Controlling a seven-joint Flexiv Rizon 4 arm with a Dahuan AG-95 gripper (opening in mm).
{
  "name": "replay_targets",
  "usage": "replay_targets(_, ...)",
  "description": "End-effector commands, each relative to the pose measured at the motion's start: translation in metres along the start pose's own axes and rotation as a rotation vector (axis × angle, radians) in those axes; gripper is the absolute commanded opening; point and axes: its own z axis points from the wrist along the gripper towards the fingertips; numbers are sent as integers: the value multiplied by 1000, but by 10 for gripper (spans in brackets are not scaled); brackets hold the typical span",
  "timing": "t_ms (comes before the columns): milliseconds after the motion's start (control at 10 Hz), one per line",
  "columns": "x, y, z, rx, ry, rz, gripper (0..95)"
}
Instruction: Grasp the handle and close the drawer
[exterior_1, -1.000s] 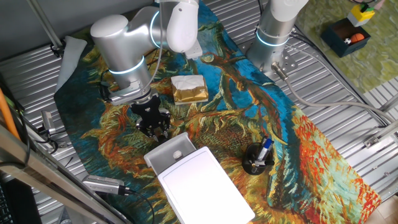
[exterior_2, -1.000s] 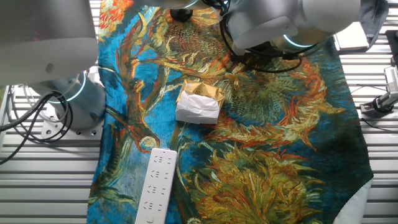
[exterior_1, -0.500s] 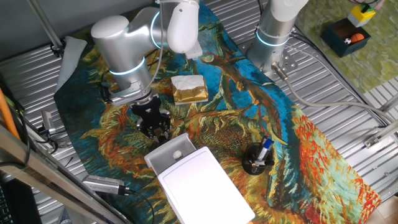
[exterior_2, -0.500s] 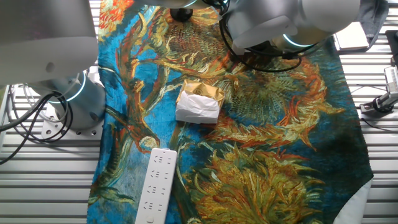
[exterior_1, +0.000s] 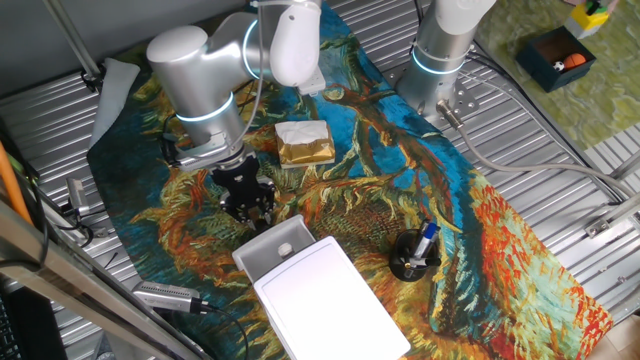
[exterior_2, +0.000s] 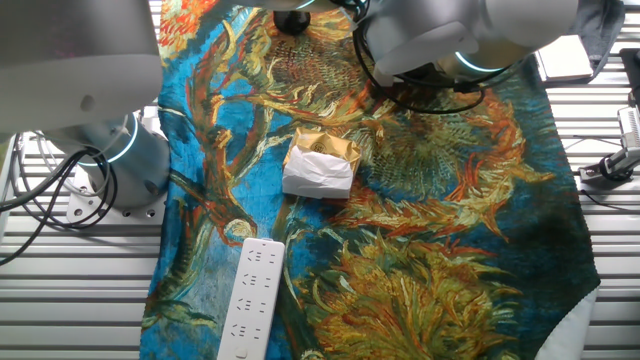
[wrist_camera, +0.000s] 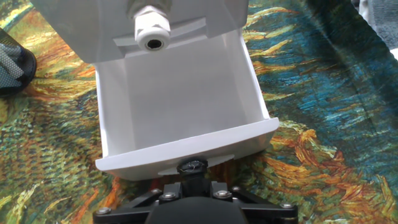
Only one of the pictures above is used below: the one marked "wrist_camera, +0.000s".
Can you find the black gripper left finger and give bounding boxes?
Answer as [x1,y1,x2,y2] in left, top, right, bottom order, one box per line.
[93,182,183,224]

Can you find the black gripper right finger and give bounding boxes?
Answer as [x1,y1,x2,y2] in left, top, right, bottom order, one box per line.
[211,182,299,224]

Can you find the white plastic drawer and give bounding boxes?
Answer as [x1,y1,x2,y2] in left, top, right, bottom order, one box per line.
[95,29,280,181]

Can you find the sunflower painting tablecloth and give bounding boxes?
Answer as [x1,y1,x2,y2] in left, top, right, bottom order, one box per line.
[0,0,398,224]

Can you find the black mesh pen holder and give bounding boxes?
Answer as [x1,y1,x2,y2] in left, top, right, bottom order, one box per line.
[0,27,37,98]

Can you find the white plastic lidded box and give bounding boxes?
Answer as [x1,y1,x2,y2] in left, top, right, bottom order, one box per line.
[29,0,249,65]

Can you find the dark grey cloth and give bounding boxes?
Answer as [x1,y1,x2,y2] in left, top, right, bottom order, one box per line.
[351,0,398,50]

